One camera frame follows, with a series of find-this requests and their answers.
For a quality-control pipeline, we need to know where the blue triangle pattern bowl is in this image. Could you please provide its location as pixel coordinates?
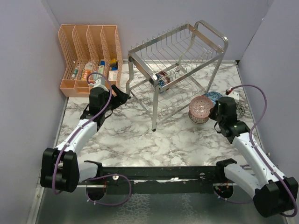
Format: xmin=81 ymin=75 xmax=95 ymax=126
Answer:
xmin=158 ymin=77 xmax=169 ymax=93

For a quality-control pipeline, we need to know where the purple cable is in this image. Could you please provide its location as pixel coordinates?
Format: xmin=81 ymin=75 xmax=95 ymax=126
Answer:
xmin=217 ymin=84 xmax=298 ymax=217
xmin=52 ymin=72 xmax=132 ymax=206

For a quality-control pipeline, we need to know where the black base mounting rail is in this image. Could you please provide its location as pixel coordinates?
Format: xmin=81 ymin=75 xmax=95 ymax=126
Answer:
xmin=46 ymin=161 xmax=243 ymax=194

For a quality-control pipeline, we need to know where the red diamond pattern bowl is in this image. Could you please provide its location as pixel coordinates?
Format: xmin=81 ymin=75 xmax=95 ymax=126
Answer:
xmin=156 ymin=71 xmax=172 ymax=83

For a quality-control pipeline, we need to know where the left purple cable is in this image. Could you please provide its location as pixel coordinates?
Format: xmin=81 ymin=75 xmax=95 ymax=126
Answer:
xmin=52 ymin=72 xmax=132 ymax=206

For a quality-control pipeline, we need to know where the pink dotted pattern bowl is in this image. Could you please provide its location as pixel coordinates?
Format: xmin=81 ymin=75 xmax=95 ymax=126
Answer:
xmin=189 ymin=96 xmax=214 ymax=119

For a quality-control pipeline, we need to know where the orange plastic file organizer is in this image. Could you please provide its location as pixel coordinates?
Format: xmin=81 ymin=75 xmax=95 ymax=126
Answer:
xmin=58 ymin=24 xmax=123 ymax=97

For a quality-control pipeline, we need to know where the white glue tube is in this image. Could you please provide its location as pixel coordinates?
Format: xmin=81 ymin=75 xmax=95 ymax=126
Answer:
xmin=71 ymin=66 xmax=79 ymax=79

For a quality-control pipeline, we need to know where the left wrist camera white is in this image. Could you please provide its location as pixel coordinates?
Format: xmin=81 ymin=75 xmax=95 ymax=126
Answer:
xmin=88 ymin=78 xmax=106 ymax=89

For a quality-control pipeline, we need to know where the green white box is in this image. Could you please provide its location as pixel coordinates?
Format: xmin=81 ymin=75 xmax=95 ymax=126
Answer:
xmin=97 ymin=60 xmax=105 ymax=75

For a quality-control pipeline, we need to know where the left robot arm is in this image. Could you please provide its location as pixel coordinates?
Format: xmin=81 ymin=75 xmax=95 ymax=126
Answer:
xmin=40 ymin=85 xmax=130 ymax=193

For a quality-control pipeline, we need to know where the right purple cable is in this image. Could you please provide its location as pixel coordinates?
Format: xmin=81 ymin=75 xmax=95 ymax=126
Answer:
xmin=217 ymin=84 xmax=298 ymax=217

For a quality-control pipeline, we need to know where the blue floral bowl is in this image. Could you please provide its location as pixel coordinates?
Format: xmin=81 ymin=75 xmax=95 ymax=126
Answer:
xmin=205 ymin=91 xmax=223 ymax=104

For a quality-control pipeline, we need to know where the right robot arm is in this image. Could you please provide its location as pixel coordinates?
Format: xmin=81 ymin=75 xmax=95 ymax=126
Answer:
xmin=209 ymin=97 xmax=299 ymax=217

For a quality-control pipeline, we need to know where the stainless steel dish rack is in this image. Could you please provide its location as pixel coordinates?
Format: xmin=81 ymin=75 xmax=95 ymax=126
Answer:
xmin=126 ymin=20 xmax=228 ymax=131

